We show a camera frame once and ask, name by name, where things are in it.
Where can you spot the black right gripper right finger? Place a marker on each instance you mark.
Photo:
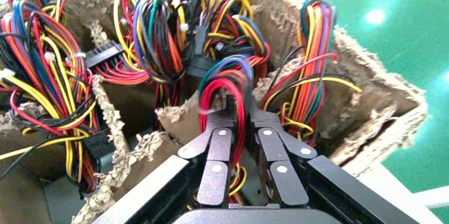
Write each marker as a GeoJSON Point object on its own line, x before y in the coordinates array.
{"type": "Point", "coordinates": [286, 184]}

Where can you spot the white frame leg pipe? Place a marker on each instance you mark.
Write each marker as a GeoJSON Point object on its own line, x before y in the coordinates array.
{"type": "Point", "coordinates": [436, 198]}

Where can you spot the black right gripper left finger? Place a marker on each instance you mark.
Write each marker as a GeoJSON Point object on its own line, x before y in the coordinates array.
{"type": "Point", "coordinates": [217, 180]}

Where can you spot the brown cardboard divider box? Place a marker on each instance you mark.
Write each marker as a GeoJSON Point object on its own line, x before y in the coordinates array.
{"type": "Point", "coordinates": [379, 85]}

